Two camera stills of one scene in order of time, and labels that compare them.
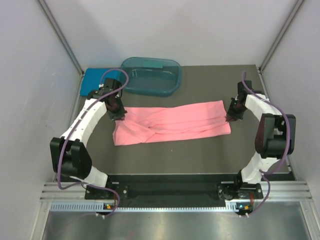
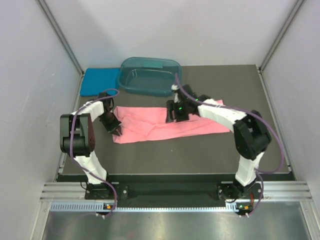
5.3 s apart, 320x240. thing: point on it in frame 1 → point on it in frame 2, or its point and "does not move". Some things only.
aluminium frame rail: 51,193 does not move
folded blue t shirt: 91,79 does not move
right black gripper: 231,115 → 171,107
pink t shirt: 145,124 does not move
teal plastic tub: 151,76 does not move
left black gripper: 119,115 → 115,124
